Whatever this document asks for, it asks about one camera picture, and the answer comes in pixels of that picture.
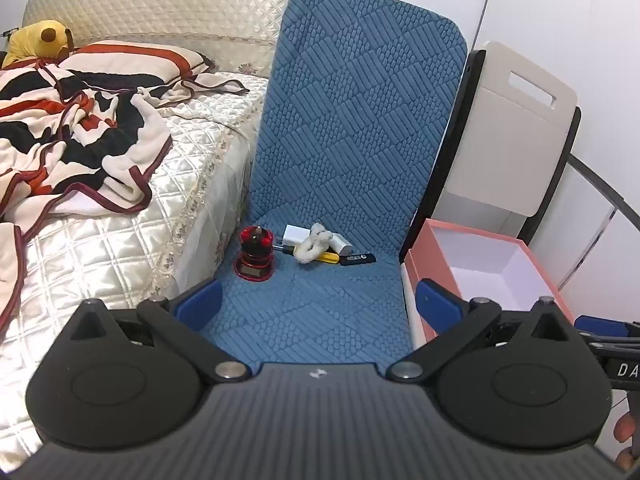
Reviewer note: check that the yellow plush toy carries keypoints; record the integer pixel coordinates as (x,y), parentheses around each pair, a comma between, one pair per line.
(32,40)

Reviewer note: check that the cream quilted headboard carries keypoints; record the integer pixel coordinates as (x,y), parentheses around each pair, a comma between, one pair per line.
(175,5)

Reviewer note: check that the white charger cube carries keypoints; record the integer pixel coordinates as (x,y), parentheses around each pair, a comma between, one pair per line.
(341,244)

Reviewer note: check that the cream quilted bed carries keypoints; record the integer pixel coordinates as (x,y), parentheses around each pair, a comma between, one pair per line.
(125,260)

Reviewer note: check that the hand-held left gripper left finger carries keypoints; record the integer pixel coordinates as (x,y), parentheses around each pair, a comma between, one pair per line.
(201,305)

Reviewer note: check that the black usb stick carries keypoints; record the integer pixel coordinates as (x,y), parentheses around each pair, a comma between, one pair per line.
(357,259)

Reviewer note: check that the pink cardboard box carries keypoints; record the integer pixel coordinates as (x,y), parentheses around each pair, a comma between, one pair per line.
(480,255)

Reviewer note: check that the red black white blanket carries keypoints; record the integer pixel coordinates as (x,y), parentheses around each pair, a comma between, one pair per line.
(60,135)

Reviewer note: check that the yellow screwdriver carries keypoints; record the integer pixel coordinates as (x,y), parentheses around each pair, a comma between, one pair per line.
(330,258)

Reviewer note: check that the red and black figurine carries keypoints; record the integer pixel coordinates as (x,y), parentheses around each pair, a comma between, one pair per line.
(256,255)

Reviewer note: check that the red striped pillow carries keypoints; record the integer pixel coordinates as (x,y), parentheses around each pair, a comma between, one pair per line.
(145,62)

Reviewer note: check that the round black-framed panel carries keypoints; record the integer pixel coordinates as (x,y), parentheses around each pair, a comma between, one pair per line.
(595,240)

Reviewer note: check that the beige folding table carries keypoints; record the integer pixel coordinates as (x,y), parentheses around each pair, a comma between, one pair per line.
(510,135)

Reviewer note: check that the blue quilted mat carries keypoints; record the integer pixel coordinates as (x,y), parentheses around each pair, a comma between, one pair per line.
(350,110)

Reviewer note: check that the white charger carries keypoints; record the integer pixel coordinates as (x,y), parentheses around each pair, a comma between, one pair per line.
(293,235)

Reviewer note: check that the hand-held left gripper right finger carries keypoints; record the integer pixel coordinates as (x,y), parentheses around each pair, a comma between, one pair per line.
(437,307)

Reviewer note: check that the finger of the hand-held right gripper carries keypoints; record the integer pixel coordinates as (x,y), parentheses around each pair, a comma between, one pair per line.
(600,325)

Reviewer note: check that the person's right hand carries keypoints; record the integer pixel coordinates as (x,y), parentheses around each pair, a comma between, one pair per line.
(625,427)

